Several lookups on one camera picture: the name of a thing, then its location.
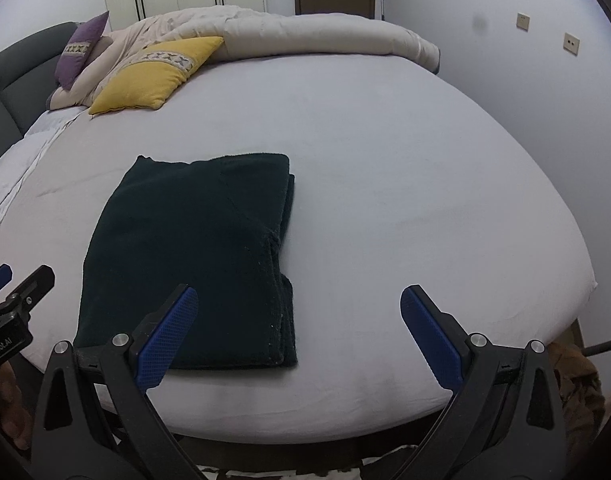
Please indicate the wall socket far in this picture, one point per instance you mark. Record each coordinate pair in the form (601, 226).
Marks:
(523, 22)

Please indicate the left hand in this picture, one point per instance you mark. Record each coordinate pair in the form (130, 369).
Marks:
(15, 420)

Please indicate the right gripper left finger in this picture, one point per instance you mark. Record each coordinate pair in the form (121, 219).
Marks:
(94, 419)

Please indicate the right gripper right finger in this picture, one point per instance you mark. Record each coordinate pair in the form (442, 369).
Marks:
(504, 419)

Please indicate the white folded towel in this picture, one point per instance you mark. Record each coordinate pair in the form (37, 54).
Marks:
(19, 161)

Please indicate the white bed sheet mattress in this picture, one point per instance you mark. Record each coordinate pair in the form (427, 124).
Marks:
(401, 179)

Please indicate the dark green sweater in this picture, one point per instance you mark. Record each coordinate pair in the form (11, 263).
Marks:
(216, 225)

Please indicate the beige duvet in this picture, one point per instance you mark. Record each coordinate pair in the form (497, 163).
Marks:
(248, 34)

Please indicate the yellow patterned pillow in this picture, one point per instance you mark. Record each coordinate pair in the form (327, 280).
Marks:
(154, 75)

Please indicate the dark grey headboard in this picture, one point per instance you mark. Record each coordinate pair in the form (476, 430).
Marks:
(27, 78)

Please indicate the purple patterned pillow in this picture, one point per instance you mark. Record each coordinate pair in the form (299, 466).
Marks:
(78, 50)

